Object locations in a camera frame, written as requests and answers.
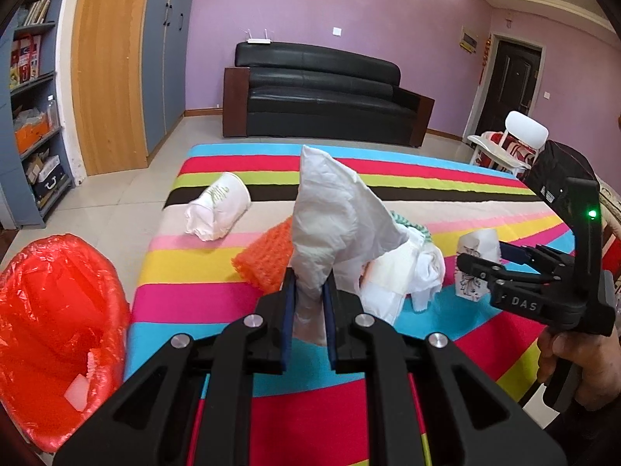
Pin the white router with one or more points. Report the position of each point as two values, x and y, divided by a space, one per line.
257 40

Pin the orange foam net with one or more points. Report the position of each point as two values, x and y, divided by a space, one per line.
267 252

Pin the small paper cup black print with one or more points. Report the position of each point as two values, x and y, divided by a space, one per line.
480 241

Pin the wooden panel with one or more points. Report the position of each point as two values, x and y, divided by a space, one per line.
111 68

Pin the red bin with plastic bag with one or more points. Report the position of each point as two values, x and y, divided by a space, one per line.
53 310

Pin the colourful striped blanket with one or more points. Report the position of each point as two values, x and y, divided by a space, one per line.
436 199

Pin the row of books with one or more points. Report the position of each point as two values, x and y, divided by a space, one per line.
38 10

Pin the white chair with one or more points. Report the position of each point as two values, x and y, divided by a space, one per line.
526 126

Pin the wall electrical panel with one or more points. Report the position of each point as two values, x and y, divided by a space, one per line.
468 39

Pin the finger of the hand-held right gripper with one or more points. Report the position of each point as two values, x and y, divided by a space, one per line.
531 255
480 264

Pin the white paper cup green print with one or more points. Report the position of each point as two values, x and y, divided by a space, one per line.
225 201

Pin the dark entrance door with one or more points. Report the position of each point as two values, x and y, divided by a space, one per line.
509 87

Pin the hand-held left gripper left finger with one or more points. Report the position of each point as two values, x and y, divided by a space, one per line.
289 323

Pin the large white tissue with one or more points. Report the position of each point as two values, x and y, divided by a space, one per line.
330 204

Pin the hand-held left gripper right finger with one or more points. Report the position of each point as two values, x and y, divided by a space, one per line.
330 325

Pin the red printed box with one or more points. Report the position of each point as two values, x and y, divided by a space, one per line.
25 58

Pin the green wavy striped cloth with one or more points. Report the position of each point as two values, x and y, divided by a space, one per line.
417 227

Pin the red patterned cloth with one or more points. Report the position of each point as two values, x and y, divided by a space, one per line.
509 148

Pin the white plastic wrapper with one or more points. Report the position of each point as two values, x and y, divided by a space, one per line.
385 281

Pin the blue-grey wardrobe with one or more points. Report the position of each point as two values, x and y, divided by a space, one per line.
167 58

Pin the person's right hand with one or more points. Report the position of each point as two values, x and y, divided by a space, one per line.
596 364

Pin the clear plastic bottle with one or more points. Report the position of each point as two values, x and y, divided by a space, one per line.
53 114

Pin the orange box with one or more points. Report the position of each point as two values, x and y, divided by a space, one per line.
31 136

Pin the grey bookshelf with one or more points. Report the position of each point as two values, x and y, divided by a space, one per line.
7 170

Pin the black leather sofa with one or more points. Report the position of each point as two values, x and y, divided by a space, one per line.
320 97

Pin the black case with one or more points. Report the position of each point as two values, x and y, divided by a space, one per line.
51 182

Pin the red hanging decoration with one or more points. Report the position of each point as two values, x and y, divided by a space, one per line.
486 48

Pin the white foam piece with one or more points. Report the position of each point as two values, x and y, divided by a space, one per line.
80 393

